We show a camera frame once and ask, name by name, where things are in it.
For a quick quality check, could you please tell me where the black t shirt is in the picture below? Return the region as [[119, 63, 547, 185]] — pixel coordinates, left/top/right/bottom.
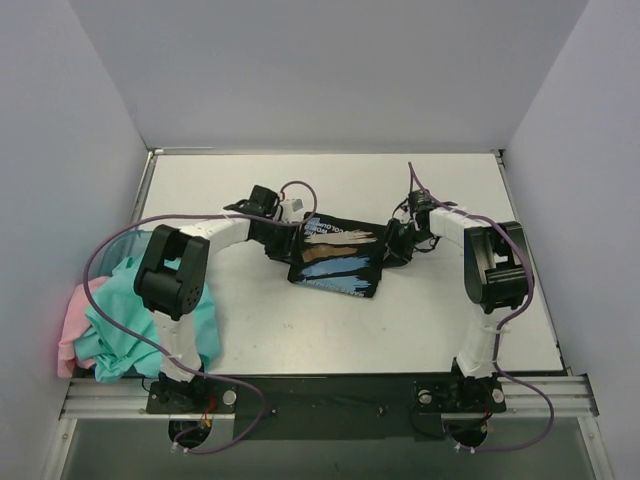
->
[[285, 213, 386, 298]]

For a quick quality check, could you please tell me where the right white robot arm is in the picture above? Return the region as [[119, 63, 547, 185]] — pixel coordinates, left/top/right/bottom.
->
[[384, 190, 534, 409]]

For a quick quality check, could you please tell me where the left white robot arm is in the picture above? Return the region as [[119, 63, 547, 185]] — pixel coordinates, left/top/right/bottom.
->
[[134, 185, 305, 412]]

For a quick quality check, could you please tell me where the clear plastic bin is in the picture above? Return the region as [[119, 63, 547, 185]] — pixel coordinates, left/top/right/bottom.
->
[[97, 230, 151, 276]]

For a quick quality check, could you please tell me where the teal t shirt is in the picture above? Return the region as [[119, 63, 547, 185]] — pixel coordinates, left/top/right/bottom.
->
[[86, 257, 221, 383]]

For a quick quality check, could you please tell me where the pink t shirt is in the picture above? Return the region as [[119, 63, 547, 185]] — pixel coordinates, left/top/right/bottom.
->
[[57, 285, 100, 379]]

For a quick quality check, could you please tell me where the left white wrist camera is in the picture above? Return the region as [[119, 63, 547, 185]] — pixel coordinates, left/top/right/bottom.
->
[[274, 198, 304, 223]]

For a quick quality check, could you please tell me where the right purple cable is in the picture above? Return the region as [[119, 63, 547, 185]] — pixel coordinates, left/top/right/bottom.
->
[[407, 160, 556, 454]]

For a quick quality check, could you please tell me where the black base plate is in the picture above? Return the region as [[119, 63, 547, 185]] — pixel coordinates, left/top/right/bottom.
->
[[145, 372, 506, 446]]

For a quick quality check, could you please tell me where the aluminium rail frame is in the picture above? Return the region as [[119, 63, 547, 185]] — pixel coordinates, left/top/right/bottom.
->
[[60, 376, 599, 420]]

